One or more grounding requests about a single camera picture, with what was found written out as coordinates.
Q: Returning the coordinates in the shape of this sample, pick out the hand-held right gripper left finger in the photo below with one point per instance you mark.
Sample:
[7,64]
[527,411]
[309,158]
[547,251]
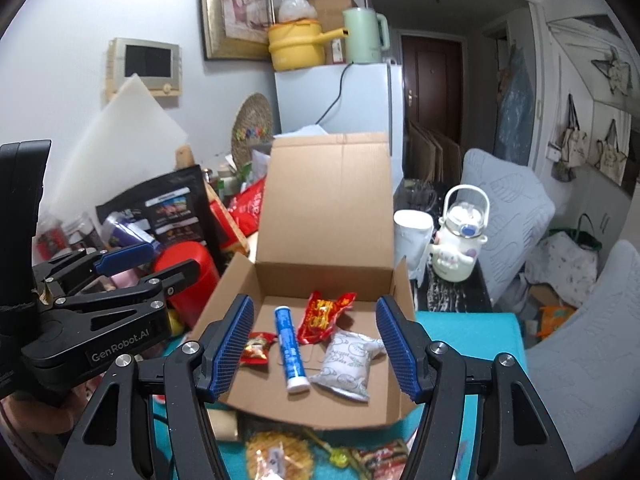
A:
[232,347]

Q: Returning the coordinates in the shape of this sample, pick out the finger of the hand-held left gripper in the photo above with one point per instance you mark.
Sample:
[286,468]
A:
[175,277]
[125,259]

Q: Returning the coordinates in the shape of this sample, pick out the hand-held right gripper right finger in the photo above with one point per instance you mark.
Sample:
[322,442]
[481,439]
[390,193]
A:
[397,350]

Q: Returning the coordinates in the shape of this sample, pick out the small red snack packet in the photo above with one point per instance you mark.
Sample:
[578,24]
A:
[257,347]

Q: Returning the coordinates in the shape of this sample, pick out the white printed snack packet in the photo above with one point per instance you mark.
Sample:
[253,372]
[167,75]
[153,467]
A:
[345,365]

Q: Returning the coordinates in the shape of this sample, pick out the blue tube white cap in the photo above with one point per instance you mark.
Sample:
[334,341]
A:
[290,350]

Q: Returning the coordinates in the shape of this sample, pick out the brown gold cereal packet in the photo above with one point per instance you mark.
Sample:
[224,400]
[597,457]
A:
[382,460]

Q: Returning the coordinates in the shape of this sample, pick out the clear waffle snack bag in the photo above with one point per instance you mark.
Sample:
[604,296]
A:
[277,455]

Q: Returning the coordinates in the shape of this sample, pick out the cardboard box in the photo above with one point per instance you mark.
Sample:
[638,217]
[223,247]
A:
[325,210]

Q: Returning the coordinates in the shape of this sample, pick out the red canister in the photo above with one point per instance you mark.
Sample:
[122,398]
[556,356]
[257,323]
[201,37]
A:
[190,285]

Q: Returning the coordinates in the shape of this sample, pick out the purple carton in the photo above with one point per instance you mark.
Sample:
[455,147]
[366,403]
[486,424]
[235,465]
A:
[125,230]

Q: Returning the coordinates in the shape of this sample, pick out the black pouch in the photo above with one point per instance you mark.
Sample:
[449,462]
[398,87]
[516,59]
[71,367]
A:
[175,210]

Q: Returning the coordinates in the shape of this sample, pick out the gold box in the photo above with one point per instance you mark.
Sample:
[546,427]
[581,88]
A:
[222,422]

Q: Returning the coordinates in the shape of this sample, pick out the black patterned cloth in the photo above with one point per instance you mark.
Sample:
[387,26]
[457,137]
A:
[450,295]

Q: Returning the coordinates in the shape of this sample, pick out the teal printed mat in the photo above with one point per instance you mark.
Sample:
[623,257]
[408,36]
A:
[492,335]

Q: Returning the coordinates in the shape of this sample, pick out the red bag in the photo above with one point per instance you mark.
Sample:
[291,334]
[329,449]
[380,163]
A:
[250,205]

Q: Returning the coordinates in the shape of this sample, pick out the white mug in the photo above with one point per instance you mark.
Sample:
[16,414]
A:
[412,237]

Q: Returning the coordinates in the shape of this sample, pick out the white foam board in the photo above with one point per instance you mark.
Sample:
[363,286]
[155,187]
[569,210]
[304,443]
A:
[125,145]

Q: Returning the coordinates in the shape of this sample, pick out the white cartoon water bottle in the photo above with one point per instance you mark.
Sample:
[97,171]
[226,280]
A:
[457,240]

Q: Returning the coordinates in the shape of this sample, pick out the grey quilted chair cushion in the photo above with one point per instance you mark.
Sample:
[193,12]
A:
[505,220]
[585,360]

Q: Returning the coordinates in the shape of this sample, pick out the woven round mat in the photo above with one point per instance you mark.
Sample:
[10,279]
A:
[252,125]

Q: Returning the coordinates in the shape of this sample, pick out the flat cardboard stack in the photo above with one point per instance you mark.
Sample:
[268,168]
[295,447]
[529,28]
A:
[432,155]

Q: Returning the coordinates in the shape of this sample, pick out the white fridge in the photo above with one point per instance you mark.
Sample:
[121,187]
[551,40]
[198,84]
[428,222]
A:
[365,105]

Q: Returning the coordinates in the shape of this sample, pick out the yellow pot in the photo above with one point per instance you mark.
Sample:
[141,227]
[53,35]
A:
[295,45]

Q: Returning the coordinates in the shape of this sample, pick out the dark wooden door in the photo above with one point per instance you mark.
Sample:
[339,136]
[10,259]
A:
[432,85]

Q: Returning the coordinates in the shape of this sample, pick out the canvas tote bag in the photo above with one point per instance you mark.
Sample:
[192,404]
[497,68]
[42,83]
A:
[612,150]
[572,145]

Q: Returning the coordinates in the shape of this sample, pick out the framed picture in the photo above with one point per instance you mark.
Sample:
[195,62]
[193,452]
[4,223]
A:
[235,5]

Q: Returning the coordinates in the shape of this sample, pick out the white plastic bag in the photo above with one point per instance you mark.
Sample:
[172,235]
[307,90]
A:
[295,7]

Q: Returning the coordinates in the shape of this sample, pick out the brown carton on fridge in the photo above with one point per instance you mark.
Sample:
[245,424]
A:
[327,10]

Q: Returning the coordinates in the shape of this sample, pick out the green kettle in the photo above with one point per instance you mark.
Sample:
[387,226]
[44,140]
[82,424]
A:
[365,35]

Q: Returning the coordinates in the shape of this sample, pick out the wall intercom panel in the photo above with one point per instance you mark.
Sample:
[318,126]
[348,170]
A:
[145,67]

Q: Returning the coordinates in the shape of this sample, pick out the star wall decoration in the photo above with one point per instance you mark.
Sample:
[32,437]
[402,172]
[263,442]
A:
[612,72]

